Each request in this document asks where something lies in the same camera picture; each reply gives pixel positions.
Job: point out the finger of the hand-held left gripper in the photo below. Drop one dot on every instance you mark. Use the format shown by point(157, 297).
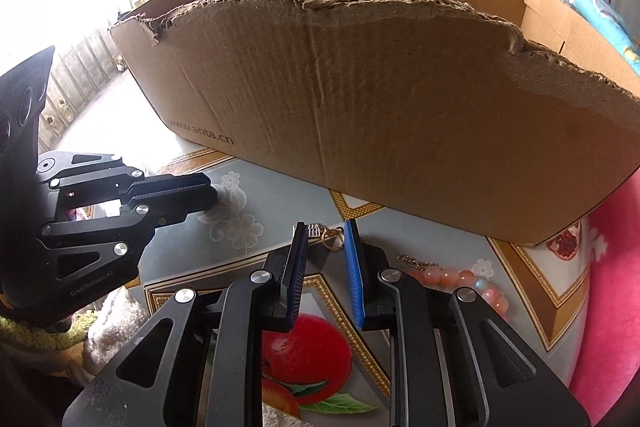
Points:
point(170, 186)
point(180, 209)

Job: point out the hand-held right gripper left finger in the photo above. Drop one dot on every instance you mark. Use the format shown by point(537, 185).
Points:
point(295, 277)

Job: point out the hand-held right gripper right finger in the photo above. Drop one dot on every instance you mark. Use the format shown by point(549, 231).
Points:
point(352, 277)

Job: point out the brown cardboard box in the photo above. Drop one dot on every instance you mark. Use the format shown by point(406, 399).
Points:
point(400, 107)

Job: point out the person's left forearm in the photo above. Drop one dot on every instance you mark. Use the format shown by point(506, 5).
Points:
point(30, 332)

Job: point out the fruit print tablecloth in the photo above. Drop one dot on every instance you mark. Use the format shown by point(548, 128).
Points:
point(240, 247)

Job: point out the metal window railing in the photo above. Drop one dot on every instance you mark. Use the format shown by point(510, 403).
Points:
point(75, 97)

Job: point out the white fluffy robe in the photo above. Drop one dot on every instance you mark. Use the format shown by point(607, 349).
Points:
point(115, 322)

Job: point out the pink floral blanket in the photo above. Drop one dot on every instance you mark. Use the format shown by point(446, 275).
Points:
point(615, 297)

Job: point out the blue cartoon pillow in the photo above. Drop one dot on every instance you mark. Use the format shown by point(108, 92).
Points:
point(600, 14)

